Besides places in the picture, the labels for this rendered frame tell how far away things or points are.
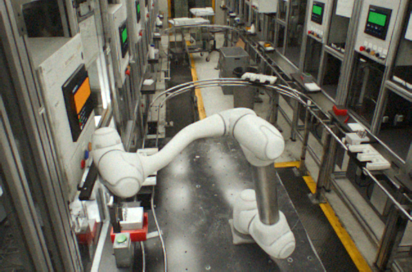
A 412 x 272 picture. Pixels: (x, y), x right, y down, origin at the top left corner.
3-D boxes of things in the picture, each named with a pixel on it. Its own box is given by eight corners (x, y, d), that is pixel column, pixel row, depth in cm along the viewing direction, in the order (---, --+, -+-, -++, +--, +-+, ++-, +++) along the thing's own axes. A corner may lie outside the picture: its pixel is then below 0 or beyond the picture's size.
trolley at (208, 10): (217, 49, 818) (218, 9, 776) (195, 51, 806) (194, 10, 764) (209, 42, 892) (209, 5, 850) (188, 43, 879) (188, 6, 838)
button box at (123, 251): (131, 266, 137) (127, 245, 131) (111, 267, 136) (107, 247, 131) (132, 251, 144) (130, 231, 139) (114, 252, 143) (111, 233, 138)
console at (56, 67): (81, 201, 106) (51, 65, 86) (-12, 208, 103) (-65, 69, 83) (104, 137, 143) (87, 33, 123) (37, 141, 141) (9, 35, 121)
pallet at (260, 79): (241, 83, 369) (241, 75, 365) (245, 80, 380) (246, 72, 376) (272, 89, 354) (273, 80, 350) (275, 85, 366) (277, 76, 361)
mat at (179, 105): (214, 152, 385) (214, 151, 384) (164, 155, 379) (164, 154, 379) (189, 40, 909) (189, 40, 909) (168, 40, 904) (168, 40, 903)
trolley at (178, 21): (175, 66, 692) (173, 20, 650) (167, 59, 738) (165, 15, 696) (212, 61, 724) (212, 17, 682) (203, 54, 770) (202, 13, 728)
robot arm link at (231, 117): (213, 106, 140) (230, 118, 130) (246, 99, 149) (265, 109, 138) (212, 132, 146) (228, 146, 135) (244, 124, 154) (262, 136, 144)
